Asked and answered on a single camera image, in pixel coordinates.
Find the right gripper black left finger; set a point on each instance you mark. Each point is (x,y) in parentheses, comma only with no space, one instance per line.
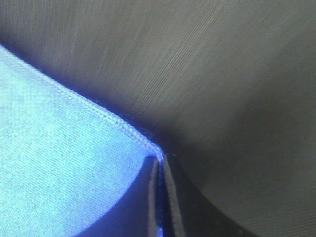
(134,215)

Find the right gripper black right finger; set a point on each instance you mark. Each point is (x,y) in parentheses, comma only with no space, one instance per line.
(188,213)

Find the blue microfibre towel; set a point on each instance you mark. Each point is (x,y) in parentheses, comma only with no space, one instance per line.
(65,161)

